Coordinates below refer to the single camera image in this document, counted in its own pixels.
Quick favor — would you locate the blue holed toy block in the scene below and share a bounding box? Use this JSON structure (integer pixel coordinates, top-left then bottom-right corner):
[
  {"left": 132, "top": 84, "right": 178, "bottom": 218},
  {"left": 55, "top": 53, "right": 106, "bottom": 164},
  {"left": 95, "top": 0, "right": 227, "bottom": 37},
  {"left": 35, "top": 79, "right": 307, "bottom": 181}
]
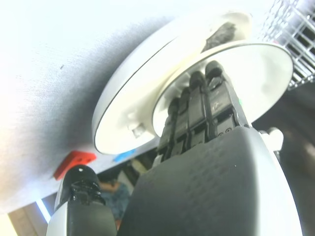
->
[{"left": 113, "top": 149, "right": 136, "bottom": 163}]

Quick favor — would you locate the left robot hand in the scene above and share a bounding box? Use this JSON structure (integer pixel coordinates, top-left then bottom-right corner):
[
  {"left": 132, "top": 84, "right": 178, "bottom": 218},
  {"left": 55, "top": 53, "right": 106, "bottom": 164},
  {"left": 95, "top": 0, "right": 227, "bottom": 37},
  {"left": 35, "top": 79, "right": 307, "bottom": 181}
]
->
[{"left": 45, "top": 60, "right": 305, "bottom": 236}]

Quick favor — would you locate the silver wire dish rack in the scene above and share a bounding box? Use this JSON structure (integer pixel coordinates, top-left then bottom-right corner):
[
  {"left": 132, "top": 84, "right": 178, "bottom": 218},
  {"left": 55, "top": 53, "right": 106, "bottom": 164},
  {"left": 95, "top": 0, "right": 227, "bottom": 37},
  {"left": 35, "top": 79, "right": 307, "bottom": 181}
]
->
[{"left": 255, "top": 0, "right": 315, "bottom": 90}]

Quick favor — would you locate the red triangle block with holes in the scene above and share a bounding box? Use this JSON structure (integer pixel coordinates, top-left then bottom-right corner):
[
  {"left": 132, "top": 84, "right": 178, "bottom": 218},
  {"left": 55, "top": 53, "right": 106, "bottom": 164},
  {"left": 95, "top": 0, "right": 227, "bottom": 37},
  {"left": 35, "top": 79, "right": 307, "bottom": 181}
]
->
[{"left": 53, "top": 150, "right": 96, "bottom": 180}]

